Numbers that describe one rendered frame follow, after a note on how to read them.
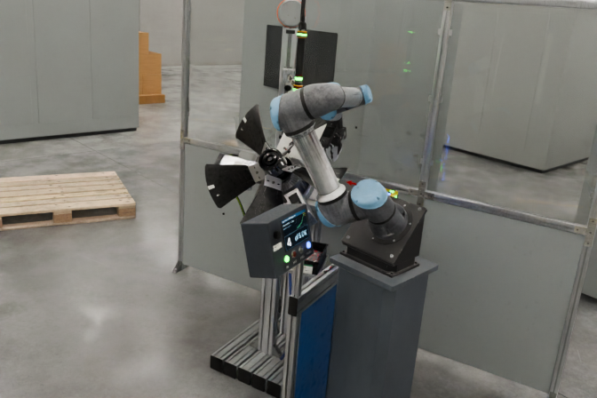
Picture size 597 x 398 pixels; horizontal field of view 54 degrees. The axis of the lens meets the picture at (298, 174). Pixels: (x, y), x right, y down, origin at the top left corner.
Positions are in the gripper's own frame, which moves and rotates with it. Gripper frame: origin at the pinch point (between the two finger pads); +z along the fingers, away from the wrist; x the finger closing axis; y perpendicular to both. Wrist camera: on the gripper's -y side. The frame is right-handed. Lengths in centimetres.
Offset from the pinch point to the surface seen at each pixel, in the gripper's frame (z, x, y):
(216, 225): 104, 119, 43
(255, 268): -5, -15, -81
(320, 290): 35, -16, -44
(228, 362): 113, 45, -43
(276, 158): 4.9, 28.9, -2.3
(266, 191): 16.3, 28.5, -14.1
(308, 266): 34.3, -4.9, -33.8
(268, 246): -14, -19, -78
